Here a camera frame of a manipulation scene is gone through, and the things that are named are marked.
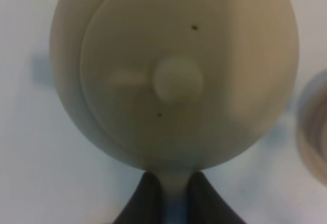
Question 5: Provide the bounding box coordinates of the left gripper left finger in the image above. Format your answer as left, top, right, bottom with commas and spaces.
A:
113, 172, 164, 224

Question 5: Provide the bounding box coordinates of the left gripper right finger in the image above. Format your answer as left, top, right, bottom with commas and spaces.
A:
183, 171, 246, 224

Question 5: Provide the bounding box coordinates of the beige ceramic teapot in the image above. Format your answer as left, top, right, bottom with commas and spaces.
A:
49, 0, 300, 201

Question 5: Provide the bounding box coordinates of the far beige teacup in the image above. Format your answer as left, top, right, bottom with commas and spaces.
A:
297, 70, 326, 185

